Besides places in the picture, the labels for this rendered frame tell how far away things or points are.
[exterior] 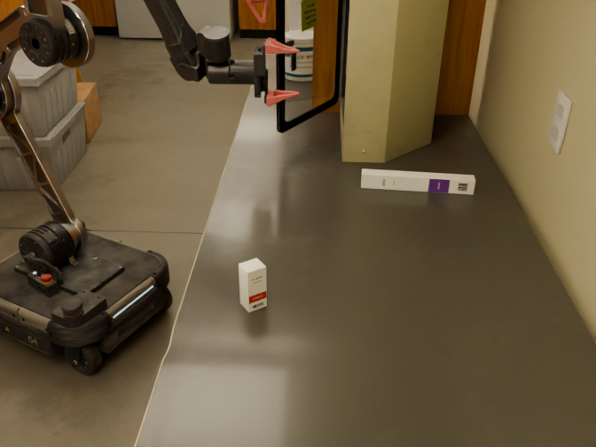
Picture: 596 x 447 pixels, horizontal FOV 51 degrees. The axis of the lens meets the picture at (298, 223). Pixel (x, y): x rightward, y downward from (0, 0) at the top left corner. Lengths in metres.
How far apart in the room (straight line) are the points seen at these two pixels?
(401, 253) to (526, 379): 0.38
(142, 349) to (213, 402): 1.56
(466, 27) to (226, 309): 1.18
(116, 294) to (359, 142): 1.16
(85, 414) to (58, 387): 0.18
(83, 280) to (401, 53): 1.46
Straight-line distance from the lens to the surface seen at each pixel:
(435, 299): 1.16
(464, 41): 1.96
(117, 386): 2.38
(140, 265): 2.53
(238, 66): 1.45
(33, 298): 2.47
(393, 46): 1.55
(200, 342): 1.05
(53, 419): 2.33
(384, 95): 1.58
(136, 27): 6.80
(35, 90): 3.50
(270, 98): 1.45
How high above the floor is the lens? 1.62
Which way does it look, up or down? 30 degrees down
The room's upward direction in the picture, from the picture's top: 1 degrees clockwise
